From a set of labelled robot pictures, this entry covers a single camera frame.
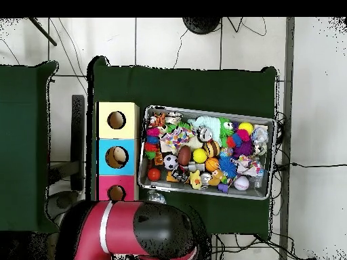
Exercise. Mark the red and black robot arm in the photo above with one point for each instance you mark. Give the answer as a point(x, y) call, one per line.
point(122, 230)

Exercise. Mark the wooden box with three holes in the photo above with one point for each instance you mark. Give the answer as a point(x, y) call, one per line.
point(127, 130)

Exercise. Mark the polka-dot crumpled cloth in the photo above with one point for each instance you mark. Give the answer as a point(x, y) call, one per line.
point(177, 138)

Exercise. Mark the brown toy football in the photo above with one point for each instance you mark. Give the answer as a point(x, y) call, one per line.
point(184, 155)

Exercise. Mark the small soccer ball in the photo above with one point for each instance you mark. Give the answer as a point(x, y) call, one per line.
point(170, 162)

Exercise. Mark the plain yellow ball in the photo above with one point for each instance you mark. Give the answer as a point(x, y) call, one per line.
point(200, 155)

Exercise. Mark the red-orange ball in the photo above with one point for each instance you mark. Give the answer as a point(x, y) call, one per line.
point(154, 174)

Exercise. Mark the mint green cloth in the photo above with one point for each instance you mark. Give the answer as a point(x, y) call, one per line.
point(208, 124)

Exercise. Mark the yellow duck plush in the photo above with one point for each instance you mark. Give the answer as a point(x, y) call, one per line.
point(195, 180)

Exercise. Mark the small orange basketball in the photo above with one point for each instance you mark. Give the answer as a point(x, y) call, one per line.
point(212, 164)

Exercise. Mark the blue spiky ball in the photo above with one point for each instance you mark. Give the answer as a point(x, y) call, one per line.
point(227, 166)

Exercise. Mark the black upright panel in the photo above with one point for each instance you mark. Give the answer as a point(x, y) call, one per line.
point(77, 135)

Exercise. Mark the black round stand base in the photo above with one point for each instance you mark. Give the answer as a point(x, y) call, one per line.
point(202, 25)

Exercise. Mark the grey stand foot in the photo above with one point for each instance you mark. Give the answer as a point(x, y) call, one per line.
point(61, 201)

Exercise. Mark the dark green side tablecloth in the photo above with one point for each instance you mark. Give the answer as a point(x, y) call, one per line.
point(21, 122)

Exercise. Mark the black tripod leg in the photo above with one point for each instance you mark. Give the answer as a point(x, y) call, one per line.
point(43, 32)

